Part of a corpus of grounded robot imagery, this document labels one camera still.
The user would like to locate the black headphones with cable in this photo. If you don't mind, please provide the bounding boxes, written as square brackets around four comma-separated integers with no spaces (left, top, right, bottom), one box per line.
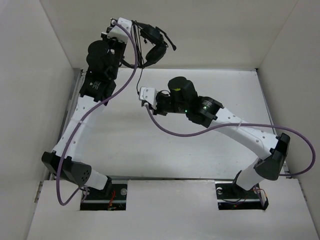
[131,20,177,95]

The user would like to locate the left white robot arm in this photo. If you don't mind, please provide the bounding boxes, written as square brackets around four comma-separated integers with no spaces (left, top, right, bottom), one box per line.
[41,36,126,199]

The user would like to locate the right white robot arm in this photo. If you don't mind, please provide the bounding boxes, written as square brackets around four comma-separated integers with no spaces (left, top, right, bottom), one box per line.
[150,76,291,197]

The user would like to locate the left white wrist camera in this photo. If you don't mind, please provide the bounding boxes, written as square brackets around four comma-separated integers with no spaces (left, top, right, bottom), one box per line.
[106,17,133,44]

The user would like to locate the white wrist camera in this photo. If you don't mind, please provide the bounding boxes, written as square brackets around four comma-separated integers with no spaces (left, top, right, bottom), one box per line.
[139,86,158,110]
[106,17,133,44]

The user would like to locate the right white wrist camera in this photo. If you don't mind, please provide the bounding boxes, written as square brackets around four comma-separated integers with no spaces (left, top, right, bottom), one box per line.
[139,86,158,110]

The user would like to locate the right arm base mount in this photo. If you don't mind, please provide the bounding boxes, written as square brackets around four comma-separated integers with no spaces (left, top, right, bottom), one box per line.
[215,181,269,211]

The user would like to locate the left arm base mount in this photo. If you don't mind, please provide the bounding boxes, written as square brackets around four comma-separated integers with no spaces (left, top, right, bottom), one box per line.
[80,179,128,211]

